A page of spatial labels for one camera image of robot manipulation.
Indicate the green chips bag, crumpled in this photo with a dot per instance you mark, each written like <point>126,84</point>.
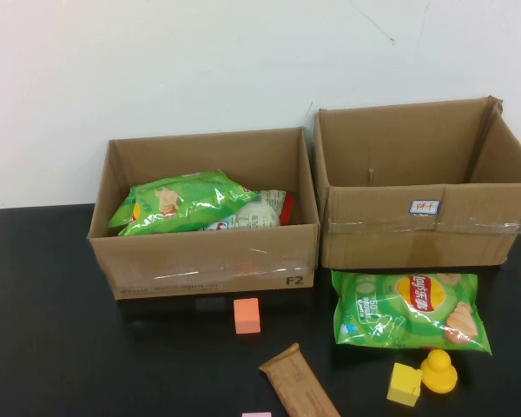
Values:
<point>191,195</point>

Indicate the yellow rubber duck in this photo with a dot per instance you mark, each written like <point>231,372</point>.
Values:
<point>438,373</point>

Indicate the pink foam block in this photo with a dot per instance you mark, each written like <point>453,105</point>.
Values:
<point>256,415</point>

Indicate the orange foam cube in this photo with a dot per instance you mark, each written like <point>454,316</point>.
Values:
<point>246,316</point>

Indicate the white snack bag red edge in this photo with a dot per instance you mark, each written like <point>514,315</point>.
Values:
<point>260,213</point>

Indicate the yellow foam cube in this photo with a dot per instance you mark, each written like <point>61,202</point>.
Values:
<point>403,384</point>

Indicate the brown snack bar wrapper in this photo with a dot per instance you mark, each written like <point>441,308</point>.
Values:
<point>299,382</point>

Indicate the cardboard box marked F2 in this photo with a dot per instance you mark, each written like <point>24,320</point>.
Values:
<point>199,265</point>

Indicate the cardboard box with white label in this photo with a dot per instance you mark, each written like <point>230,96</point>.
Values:
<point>395,247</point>

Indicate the green Lay's chips bag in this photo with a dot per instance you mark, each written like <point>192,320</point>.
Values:
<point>373,313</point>

